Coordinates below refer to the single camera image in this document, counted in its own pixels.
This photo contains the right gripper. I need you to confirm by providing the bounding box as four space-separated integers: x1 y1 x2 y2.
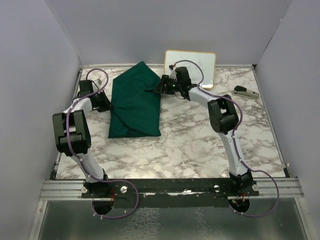
153 75 181 96

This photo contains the green surgical cloth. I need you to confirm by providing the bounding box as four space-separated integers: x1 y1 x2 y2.
108 61 161 139

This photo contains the white board with frame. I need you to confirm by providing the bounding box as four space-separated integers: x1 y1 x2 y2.
164 50 216 89

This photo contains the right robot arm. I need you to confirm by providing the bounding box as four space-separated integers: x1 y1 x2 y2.
153 66 256 196

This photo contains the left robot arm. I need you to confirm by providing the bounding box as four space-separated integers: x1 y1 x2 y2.
52 80 114 198

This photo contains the black grey stapler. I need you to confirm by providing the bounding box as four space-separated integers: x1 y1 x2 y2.
231 85 260 100

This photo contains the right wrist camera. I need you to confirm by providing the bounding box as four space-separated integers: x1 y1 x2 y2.
169 63 177 80

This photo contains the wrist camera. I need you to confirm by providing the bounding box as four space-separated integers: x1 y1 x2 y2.
169 63 177 80
95 79 102 87

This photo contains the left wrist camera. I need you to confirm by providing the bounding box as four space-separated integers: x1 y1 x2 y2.
95 79 102 87

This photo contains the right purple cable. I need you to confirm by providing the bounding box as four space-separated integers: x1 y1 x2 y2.
171 59 280 218

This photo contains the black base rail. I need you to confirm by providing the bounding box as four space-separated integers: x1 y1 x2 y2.
81 178 259 210

